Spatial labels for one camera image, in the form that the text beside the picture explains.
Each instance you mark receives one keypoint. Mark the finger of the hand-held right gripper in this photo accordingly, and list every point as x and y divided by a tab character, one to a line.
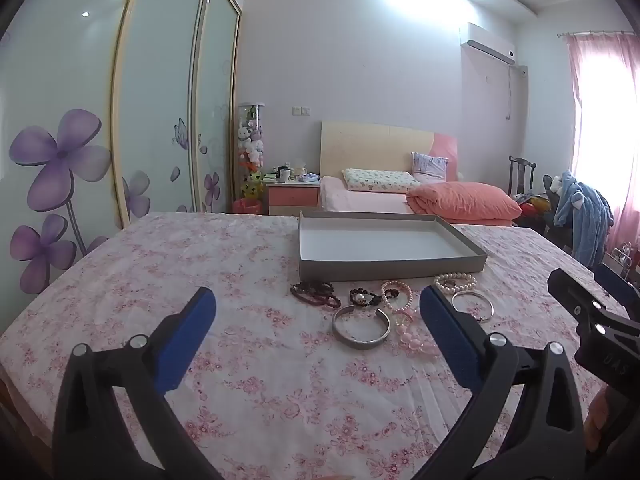
567	287
617	282

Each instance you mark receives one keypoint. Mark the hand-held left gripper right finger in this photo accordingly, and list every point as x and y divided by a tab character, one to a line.
450	340

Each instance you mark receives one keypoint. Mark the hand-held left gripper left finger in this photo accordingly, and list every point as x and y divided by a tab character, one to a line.
187	340

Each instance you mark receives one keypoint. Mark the thin silver bangle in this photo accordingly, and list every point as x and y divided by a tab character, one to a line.
488	306

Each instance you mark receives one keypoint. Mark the pink pearl strand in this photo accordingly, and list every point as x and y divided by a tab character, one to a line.
407	292

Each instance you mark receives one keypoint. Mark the wide silver cuff bangle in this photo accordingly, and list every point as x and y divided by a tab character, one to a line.
360	344

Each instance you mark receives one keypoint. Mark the grey cardboard box tray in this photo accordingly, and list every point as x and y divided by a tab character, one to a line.
370	245

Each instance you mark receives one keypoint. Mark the person's right hand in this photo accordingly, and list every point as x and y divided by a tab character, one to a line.
596	422

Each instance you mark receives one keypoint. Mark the metal rack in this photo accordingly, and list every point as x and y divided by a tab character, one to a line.
625	256

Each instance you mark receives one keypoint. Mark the pink floral tablecloth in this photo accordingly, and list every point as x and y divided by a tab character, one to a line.
250	360

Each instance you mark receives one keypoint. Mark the chair with blue garment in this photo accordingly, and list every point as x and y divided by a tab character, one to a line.
582	210

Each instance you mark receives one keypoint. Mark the red and yellow bundle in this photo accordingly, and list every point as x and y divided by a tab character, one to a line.
532	206

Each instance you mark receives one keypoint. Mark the dark wooden chair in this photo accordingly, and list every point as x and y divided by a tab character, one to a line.
520	175

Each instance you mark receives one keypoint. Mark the coral pink duvet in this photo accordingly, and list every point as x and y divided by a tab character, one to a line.
465	200

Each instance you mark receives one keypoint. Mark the red basket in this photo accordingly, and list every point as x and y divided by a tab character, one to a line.
247	206

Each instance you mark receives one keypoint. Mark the bed with pink sheet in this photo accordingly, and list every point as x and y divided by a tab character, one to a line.
360	201

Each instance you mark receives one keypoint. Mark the cream printed pillow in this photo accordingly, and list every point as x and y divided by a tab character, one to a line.
380	181

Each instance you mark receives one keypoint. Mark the purple floral pillow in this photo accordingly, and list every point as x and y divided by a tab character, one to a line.
430	166

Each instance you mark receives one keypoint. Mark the pink curtain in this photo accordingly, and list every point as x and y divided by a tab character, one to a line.
585	110

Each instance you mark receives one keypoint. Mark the pink and white nightstand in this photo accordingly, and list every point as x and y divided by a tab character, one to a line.
292	199

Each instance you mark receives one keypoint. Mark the green box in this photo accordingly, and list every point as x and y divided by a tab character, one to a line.
270	178

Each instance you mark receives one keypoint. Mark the white mug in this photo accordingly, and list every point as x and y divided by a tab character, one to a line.
285	175

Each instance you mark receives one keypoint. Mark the blue and white cloth item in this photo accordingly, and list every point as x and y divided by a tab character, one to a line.
308	177

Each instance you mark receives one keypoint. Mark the clear tube of plush toys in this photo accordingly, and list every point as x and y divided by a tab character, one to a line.
250	145

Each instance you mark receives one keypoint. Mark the air conditioner pipe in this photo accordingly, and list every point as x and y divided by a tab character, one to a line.
510	90

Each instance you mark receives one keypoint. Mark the beige and pink headboard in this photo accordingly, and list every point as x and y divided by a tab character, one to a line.
370	145

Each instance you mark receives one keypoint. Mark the wardrobe with purple flower doors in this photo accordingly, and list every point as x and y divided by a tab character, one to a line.
160	85

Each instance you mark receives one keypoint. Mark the white air conditioner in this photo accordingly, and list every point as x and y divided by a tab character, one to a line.
487	42

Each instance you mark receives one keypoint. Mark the white wall switch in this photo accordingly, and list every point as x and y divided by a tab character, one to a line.
301	110

